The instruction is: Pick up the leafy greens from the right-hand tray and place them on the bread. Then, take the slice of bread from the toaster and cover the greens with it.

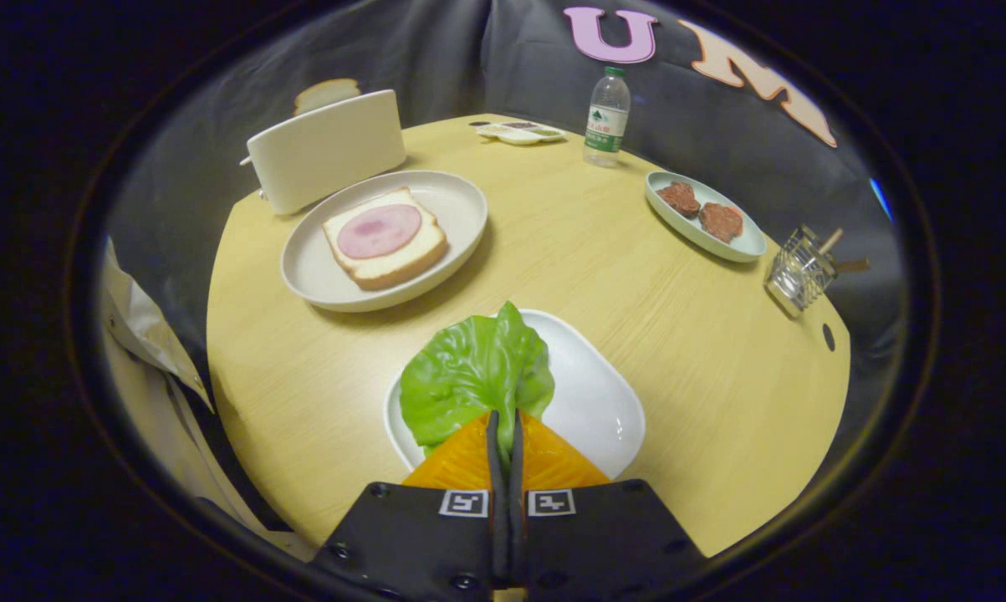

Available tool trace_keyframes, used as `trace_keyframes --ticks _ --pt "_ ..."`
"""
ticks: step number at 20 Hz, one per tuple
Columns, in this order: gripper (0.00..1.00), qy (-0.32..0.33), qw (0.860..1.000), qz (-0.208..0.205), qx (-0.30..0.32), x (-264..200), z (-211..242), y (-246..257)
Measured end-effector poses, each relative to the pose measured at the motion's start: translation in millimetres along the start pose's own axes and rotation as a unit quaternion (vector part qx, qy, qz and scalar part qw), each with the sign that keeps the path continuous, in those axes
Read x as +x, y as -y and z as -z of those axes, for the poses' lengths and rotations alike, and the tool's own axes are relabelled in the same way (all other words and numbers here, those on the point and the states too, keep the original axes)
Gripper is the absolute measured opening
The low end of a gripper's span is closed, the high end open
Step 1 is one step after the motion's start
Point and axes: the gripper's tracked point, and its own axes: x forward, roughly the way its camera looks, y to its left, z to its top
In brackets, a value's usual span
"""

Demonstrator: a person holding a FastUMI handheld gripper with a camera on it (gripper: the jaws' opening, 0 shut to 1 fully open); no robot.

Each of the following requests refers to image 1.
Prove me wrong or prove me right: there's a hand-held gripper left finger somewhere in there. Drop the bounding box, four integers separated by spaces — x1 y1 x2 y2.
310 410 508 599

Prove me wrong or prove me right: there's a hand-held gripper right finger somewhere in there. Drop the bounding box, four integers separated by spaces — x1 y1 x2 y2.
511 410 708 594

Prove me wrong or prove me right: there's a green lettuce leaf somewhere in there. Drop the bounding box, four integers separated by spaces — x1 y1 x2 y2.
399 301 555 457

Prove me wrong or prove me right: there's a toasted bread slice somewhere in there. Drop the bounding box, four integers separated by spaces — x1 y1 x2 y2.
294 78 361 116

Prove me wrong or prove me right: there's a white square plate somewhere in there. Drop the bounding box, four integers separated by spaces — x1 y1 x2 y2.
384 309 646 482

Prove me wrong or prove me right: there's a white bread slice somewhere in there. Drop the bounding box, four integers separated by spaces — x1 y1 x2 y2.
323 187 449 292

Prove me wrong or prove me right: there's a pink ham slice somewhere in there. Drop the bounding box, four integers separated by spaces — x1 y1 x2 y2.
337 204 423 260

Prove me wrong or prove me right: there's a pale blue plate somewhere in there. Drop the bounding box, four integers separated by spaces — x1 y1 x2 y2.
645 171 767 264

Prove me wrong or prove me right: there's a round white plate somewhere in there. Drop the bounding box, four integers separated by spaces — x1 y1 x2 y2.
281 171 488 314

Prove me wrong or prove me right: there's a brown meat piece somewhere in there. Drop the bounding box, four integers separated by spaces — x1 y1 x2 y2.
656 181 702 218
699 202 744 244

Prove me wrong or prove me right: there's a crumpled white sheet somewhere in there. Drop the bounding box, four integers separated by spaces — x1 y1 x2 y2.
101 238 215 415

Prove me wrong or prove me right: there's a white toaster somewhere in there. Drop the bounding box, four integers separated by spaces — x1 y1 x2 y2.
239 89 407 217

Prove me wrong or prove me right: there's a white divided bean dish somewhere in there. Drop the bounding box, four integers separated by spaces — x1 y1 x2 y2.
475 121 567 146

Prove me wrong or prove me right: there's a clear water bottle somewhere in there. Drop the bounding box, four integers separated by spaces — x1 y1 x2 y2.
583 66 631 168

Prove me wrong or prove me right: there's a black backdrop cloth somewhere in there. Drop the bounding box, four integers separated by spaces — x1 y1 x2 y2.
101 0 905 469

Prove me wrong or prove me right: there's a small wire basket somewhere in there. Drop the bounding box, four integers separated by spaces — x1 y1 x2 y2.
763 224 838 319

